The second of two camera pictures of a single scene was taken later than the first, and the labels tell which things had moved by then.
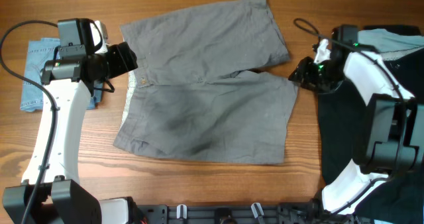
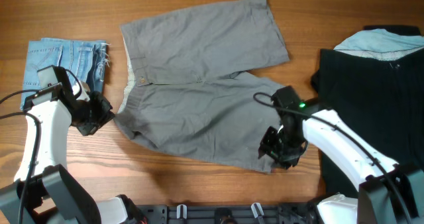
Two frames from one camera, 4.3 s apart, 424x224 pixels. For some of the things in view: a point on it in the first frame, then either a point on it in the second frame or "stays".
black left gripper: x=124 y=57 -> x=105 y=114
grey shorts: x=188 y=93 stays
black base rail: x=306 y=213 stays
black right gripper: x=302 y=71 -> x=285 y=157
